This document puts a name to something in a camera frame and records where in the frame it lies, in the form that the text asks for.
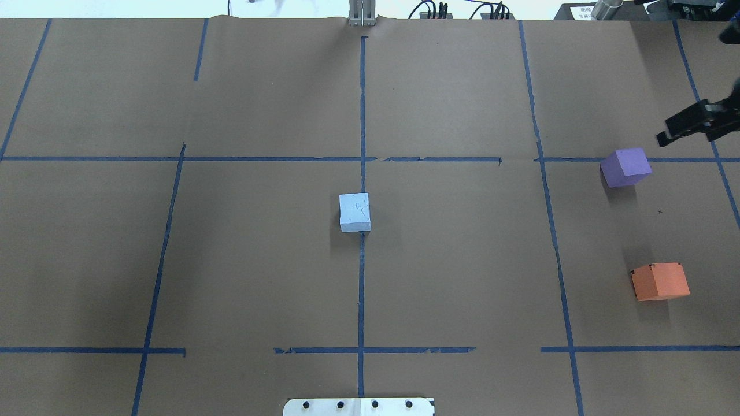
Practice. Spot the white camera mast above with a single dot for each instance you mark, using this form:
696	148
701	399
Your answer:
360	406

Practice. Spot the blue foam block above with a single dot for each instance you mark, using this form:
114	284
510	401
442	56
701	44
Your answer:
355	214

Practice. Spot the silver metal cup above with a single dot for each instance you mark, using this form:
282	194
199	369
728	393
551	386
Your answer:
605	10

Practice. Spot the purple foam block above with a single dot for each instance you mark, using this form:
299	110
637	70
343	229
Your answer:
625	167

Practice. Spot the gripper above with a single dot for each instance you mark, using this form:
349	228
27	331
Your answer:
716	119

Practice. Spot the orange foam block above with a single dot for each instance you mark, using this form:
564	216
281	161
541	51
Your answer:
659	281

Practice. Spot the brown paper table cover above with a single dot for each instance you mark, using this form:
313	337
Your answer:
171	239

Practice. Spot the aluminium frame post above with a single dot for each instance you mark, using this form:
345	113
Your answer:
362	13

